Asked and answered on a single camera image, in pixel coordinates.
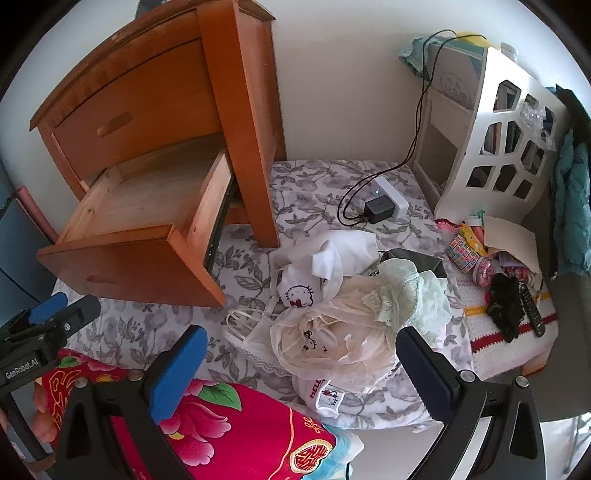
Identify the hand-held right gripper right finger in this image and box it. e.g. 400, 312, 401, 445
394, 325, 555, 480

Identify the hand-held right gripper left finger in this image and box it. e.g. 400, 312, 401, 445
51, 324, 209, 480

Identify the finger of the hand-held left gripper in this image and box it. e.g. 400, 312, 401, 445
25, 291, 70, 325
44, 294, 102, 341

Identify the pale green lace underwear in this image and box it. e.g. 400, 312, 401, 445
368, 257, 453, 336

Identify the white red lettered underwear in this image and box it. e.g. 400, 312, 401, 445
294, 374, 362, 419

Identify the cream sheer underwear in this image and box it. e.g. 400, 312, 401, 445
269, 276, 403, 396

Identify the white cat print underwear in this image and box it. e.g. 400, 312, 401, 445
276, 229, 385, 311

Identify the person's left hand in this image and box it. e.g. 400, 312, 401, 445
31, 384, 58, 444

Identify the red floral blanket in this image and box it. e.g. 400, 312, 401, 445
34, 348, 339, 480

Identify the striped crochet mat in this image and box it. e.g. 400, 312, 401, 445
435, 217, 560, 378

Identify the pink panel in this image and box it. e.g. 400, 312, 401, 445
15, 186, 60, 244

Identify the black cloth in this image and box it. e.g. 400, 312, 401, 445
486, 273, 526, 344

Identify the light blue cloth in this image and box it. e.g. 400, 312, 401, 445
318, 426, 366, 480

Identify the pink round jar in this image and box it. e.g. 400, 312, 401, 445
472, 256, 498, 288

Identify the colourful block toy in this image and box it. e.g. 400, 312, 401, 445
444, 232, 482, 274

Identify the black remote control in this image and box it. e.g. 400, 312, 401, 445
518, 281, 546, 339

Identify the beige cardboard sheet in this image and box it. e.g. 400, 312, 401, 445
479, 215, 542, 274

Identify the black charger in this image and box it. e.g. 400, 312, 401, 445
363, 196, 394, 226

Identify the white power strip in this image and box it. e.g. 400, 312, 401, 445
368, 176, 411, 223

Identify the white cutout shelf rack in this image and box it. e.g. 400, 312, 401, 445
399, 43, 570, 223

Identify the grey floral mat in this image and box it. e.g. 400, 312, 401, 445
51, 158, 468, 431

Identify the teal jacket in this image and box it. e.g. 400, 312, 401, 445
551, 126, 591, 278

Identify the wooden nightstand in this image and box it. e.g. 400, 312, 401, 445
30, 0, 288, 250

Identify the black garment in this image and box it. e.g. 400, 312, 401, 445
553, 84, 591, 140

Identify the teal hanging cloth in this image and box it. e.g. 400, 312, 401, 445
398, 36, 440, 78

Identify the yellow box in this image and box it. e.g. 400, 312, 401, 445
455, 30, 491, 48

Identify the black cable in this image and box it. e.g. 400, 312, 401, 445
338, 29, 459, 228

